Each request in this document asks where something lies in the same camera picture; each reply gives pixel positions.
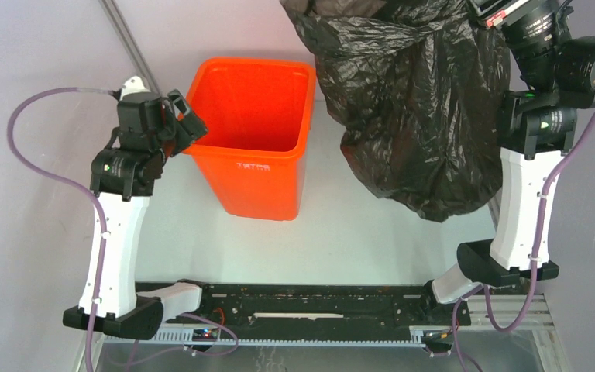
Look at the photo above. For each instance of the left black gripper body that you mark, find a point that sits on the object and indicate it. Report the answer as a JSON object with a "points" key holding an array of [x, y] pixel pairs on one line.
{"points": [[173, 136]]}

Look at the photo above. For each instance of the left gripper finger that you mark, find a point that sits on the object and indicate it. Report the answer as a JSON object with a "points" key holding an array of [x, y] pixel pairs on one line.
{"points": [[179, 109], [190, 128]]}

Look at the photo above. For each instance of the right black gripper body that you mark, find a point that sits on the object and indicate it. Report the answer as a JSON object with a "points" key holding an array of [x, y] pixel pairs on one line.
{"points": [[495, 13]]}

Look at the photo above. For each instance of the orange plastic trash bin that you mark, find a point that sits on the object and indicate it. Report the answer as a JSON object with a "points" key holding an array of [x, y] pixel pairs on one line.
{"points": [[258, 115]]}

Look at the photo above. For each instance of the black plastic trash bag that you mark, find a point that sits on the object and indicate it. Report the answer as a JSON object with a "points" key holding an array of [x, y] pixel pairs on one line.
{"points": [[416, 86]]}

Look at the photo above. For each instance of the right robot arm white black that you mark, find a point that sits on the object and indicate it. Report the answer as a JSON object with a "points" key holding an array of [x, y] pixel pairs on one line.
{"points": [[536, 129]]}

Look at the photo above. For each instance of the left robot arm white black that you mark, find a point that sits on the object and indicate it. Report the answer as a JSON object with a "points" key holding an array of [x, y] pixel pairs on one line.
{"points": [[152, 128]]}

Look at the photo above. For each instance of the left metal corner strip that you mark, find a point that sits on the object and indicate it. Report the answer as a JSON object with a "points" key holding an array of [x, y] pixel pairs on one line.
{"points": [[128, 41]]}

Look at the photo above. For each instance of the left small circuit board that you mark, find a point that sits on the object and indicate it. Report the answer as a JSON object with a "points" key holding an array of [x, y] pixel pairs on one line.
{"points": [[205, 335]]}

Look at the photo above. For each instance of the small circuit board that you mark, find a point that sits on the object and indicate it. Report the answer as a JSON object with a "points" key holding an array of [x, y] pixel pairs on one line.
{"points": [[438, 343], [205, 335]]}

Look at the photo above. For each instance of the right small circuit board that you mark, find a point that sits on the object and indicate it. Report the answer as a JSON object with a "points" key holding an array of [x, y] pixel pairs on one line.
{"points": [[438, 343]]}

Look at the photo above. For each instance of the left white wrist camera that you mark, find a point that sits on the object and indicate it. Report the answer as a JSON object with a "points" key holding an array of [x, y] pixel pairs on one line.
{"points": [[132, 85]]}

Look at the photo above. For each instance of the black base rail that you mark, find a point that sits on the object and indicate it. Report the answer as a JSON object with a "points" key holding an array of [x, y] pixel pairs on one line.
{"points": [[333, 315]]}

